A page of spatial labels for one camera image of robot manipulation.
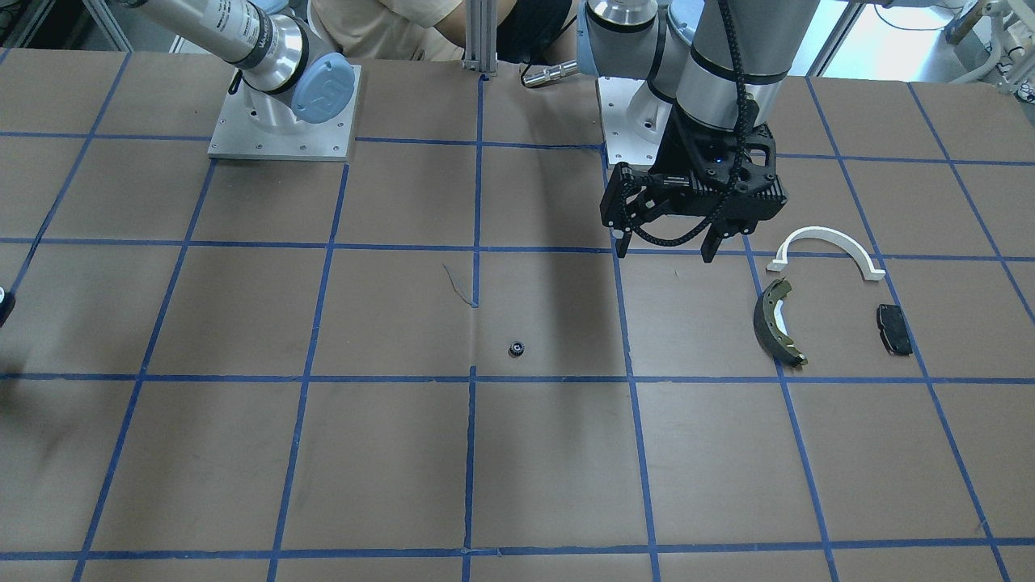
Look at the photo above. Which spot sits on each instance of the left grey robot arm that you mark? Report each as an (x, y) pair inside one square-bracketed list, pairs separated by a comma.
[(719, 70)]

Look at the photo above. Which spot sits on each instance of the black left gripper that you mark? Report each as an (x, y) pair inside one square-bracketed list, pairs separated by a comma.
[(686, 142)]

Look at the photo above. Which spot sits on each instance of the aluminium frame post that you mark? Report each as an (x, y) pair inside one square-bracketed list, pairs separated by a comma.
[(479, 53)]

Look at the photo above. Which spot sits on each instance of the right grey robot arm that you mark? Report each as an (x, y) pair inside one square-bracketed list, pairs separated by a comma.
[(278, 54)]

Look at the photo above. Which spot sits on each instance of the silver metal cylinder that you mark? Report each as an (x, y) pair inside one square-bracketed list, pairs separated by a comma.
[(549, 74)]

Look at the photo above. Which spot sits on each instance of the olive brake shoe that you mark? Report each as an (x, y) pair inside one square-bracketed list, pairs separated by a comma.
[(768, 330)]

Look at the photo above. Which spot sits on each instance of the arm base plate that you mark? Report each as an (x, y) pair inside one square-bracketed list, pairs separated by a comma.
[(633, 120), (255, 127)]

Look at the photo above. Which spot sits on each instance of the person in beige shirt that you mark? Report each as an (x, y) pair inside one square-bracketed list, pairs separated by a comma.
[(531, 32)]

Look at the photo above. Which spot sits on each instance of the black brake pad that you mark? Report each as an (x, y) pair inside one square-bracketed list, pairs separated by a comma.
[(893, 329)]

